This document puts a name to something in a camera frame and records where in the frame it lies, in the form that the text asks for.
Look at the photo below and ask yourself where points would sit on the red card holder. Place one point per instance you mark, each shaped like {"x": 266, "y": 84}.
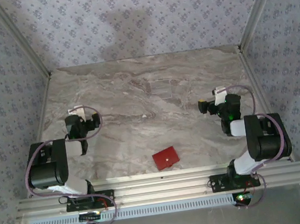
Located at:
{"x": 165, "y": 158}

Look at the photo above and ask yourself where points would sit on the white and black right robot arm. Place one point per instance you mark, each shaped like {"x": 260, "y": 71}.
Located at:
{"x": 267, "y": 143}

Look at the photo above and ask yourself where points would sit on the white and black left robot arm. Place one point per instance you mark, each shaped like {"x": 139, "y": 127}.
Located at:
{"x": 50, "y": 172}

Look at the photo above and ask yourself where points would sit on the transparent plastic rectangle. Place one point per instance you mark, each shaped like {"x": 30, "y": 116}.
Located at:
{"x": 161, "y": 89}

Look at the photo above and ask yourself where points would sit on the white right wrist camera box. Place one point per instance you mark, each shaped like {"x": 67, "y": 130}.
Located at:
{"x": 219, "y": 96}

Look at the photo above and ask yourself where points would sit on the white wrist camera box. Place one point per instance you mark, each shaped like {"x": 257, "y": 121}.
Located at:
{"x": 76, "y": 109}
{"x": 219, "y": 96}

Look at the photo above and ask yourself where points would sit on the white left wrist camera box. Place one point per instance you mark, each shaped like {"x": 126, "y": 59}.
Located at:
{"x": 76, "y": 109}

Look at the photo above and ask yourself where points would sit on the aluminium side rail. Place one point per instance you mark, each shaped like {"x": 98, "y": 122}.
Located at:
{"x": 253, "y": 76}
{"x": 42, "y": 104}

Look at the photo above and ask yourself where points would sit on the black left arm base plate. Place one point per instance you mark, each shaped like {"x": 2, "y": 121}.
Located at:
{"x": 108, "y": 196}

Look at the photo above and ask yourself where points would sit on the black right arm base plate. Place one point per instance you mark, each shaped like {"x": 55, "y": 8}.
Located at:
{"x": 217, "y": 183}

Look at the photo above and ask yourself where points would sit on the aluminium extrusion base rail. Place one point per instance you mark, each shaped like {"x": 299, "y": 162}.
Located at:
{"x": 162, "y": 187}

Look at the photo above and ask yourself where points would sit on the aluminium corner post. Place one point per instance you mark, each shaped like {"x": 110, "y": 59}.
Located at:
{"x": 258, "y": 6}
{"x": 22, "y": 37}

